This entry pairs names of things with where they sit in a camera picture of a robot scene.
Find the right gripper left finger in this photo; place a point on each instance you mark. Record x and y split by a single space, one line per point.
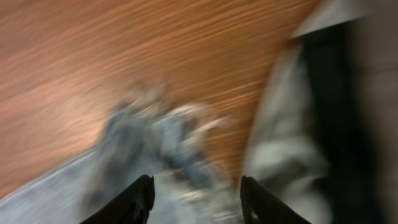
131 206

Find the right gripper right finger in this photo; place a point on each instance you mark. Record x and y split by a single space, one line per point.
259 206

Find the light blue denim jeans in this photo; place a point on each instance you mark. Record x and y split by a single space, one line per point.
143 136

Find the light blue shirt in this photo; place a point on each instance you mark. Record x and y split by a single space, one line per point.
283 155

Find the black garment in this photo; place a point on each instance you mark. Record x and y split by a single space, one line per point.
350 185

